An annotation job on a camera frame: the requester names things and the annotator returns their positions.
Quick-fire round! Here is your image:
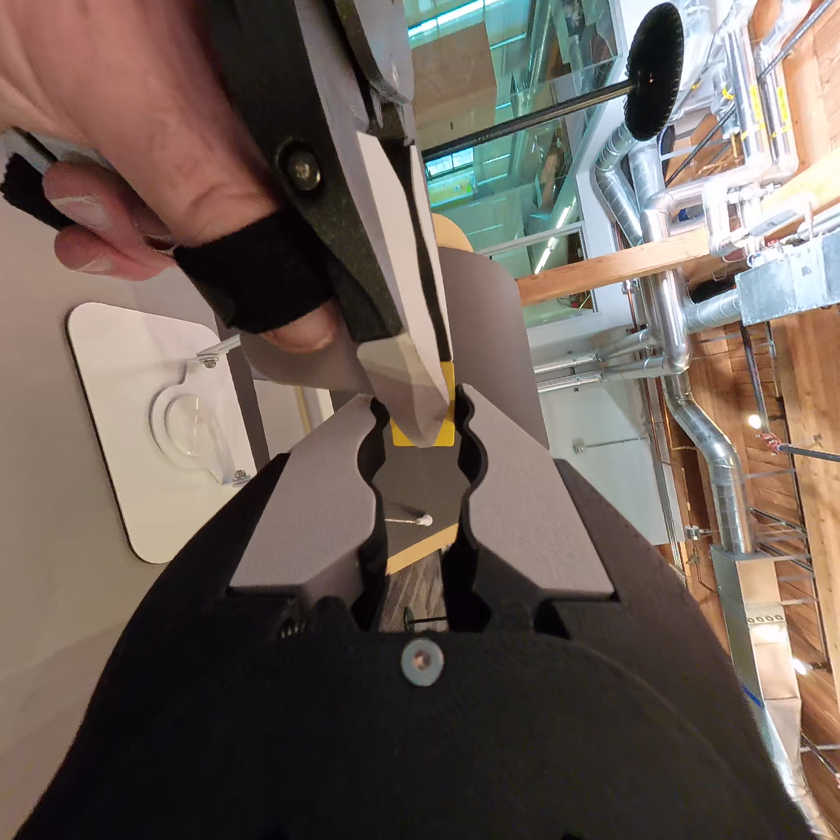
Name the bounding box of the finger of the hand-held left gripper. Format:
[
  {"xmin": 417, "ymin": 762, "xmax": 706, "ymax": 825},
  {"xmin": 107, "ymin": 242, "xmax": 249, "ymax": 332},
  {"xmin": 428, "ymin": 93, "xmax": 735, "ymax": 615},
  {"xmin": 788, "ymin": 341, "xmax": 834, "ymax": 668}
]
[
  {"xmin": 241, "ymin": 322, "xmax": 374, "ymax": 395},
  {"xmin": 352, "ymin": 129, "xmax": 456, "ymax": 447}
]

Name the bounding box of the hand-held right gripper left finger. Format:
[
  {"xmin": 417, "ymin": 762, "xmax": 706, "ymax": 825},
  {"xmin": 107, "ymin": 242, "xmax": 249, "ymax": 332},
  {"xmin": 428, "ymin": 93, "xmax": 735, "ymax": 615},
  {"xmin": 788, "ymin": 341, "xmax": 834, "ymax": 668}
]
[{"xmin": 230, "ymin": 394, "xmax": 392, "ymax": 599}]

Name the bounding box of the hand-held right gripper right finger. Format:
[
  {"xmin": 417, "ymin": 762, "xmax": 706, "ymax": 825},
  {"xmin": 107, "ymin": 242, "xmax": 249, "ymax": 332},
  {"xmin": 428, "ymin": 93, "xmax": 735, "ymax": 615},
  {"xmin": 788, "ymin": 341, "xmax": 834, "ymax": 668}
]
[{"xmin": 447, "ymin": 388, "xmax": 618, "ymax": 602}]

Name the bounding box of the yellow toy cube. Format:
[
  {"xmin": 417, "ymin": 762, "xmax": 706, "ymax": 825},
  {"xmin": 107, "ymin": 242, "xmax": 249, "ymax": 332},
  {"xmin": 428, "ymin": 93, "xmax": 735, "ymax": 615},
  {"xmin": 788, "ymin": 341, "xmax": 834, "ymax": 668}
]
[{"xmin": 389, "ymin": 361, "xmax": 459, "ymax": 450}]

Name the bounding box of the person's left hand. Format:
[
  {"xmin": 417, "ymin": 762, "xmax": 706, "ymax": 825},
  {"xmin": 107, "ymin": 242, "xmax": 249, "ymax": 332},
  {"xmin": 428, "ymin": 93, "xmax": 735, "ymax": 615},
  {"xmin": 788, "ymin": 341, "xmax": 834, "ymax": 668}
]
[{"xmin": 0, "ymin": 0, "xmax": 349, "ymax": 358}]

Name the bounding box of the wooden beam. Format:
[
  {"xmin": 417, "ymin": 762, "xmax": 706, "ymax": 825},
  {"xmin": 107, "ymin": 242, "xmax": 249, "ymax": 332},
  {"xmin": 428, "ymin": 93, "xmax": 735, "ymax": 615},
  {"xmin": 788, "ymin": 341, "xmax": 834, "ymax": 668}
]
[{"xmin": 516, "ymin": 145, "xmax": 840, "ymax": 308}]

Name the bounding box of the black disc on pole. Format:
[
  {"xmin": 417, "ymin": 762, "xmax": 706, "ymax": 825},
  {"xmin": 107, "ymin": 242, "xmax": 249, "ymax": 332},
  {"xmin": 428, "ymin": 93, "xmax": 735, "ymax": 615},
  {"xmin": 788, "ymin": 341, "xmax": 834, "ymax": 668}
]
[{"xmin": 420, "ymin": 3, "xmax": 686, "ymax": 165}]

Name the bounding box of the silver ventilation duct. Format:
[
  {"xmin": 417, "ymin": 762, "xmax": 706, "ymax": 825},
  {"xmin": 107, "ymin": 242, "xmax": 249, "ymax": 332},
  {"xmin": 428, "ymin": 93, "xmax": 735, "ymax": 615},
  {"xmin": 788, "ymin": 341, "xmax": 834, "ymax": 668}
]
[{"xmin": 536, "ymin": 0, "xmax": 804, "ymax": 788}]

